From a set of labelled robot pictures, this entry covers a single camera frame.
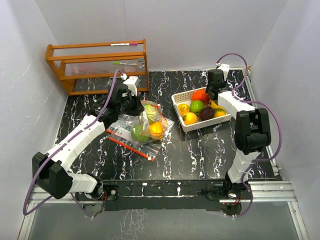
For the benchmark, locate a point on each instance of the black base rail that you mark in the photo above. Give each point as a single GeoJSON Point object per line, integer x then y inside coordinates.
{"type": "Point", "coordinates": [210, 195]}

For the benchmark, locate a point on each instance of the yellow banana bunch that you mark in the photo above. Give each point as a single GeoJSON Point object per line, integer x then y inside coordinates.
{"type": "Point", "coordinates": [218, 110]}

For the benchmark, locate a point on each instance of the red tomato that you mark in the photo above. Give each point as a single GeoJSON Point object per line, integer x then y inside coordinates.
{"type": "Point", "coordinates": [201, 95]}

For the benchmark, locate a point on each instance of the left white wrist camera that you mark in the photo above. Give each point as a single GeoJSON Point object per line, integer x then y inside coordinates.
{"type": "Point", "coordinates": [133, 83]}

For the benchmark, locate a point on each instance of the light green cabbage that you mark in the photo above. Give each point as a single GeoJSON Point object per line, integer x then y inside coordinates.
{"type": "Point", "coordinates": [151, 113]}

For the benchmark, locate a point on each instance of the white plastic basket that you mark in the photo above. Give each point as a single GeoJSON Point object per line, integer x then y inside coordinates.
{"type": "Point", "coordinates": [186, 98]}

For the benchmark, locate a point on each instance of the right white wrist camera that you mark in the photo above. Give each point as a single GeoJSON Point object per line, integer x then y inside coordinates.
{"type": "Point", "coordinates": [224, 68]}

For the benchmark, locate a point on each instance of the wooden orange shelf rack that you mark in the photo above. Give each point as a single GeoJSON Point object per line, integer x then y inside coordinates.
{"type": "Point", "coordinates": [85, 68]}

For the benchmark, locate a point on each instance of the green marker pen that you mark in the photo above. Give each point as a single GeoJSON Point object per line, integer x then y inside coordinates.
{"type": "Point", "coordinates": [124, 63]}

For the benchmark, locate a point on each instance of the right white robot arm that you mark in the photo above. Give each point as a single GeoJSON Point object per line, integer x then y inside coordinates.
{"type": "Point", "coordinates": [252, 129]}

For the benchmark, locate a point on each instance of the orange fruit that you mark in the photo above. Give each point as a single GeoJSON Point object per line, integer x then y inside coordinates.
{"type": "Point", "coordinates": [189, 118]}

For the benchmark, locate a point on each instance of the green lime fruit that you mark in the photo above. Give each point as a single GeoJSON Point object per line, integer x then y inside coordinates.
{"type": "Point", "coordinates": [196, 106]}

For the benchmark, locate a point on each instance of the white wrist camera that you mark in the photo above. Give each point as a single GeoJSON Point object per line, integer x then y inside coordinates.
{"type": "Point", "coordinates": [133, 83]}
{"type": "Point", "coordinates": [224, 68]}

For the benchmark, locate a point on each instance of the red small box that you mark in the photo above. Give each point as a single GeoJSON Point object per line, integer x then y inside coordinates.
{"type": "Point", "coordinates": [128, 76]}

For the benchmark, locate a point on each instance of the pink white marker pen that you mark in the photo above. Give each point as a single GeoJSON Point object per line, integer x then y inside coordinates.
{"type": "Point", "coordinates": [124, 44]}

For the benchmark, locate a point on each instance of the yellow bell pepper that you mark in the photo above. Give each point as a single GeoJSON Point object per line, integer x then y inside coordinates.
{"type": "Point", "coordinates": [156, 130]}

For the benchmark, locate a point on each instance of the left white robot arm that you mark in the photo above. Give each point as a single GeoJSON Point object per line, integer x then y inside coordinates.
{"type": "Point", "coordinates": [51, 169]}

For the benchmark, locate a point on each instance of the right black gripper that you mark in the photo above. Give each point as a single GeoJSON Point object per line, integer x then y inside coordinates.
{"type": "Point", "coordinates": [224, 82]}

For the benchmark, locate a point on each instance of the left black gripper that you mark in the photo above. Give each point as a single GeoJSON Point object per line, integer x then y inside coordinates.
{"type": "Point", "coordinates": [138, 108]}

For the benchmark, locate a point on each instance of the dark green cabbage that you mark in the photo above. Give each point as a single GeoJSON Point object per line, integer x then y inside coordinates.
{"type": "Point", "coordinates": [138, 135]}

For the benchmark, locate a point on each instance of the clear red zip bag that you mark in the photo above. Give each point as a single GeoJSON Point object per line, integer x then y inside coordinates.
{"type": "Point", "coordinates": [143, 121]}

